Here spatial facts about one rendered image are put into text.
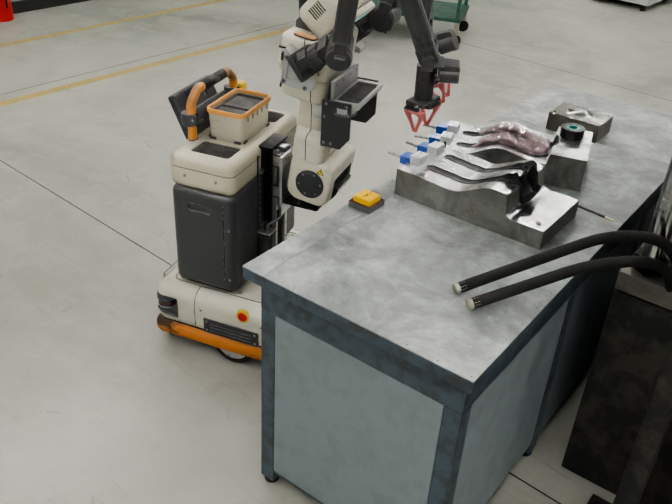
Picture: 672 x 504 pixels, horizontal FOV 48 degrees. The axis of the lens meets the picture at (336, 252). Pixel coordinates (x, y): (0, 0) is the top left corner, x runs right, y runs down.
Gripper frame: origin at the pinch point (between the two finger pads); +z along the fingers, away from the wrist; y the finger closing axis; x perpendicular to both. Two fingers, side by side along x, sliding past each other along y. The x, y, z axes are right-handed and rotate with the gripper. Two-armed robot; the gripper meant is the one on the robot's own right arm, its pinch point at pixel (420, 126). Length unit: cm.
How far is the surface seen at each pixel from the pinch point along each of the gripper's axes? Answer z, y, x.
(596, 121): 15, 81, -29
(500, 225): 18.6, -8.8, -34.8
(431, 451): 50, -70, -52
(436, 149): 10.0, 8.2, -2.0
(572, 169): 15, 34, -39
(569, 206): 16, 11, -47
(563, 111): 15, 82, -15
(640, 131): 23, 102, -40
